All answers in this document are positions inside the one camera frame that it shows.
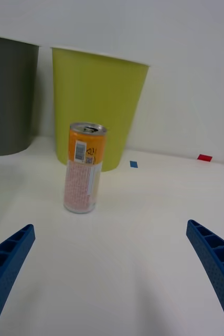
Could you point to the yellow-green plastic waste bin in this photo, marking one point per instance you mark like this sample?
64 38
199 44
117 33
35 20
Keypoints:
96 105

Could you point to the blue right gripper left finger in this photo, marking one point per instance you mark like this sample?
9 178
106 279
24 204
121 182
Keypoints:
4 267

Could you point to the grey plastic waste bin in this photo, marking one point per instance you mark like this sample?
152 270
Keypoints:
8 97

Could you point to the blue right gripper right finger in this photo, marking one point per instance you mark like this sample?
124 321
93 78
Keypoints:
219 265

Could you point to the orange and pink can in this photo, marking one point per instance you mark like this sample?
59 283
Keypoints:
84 170

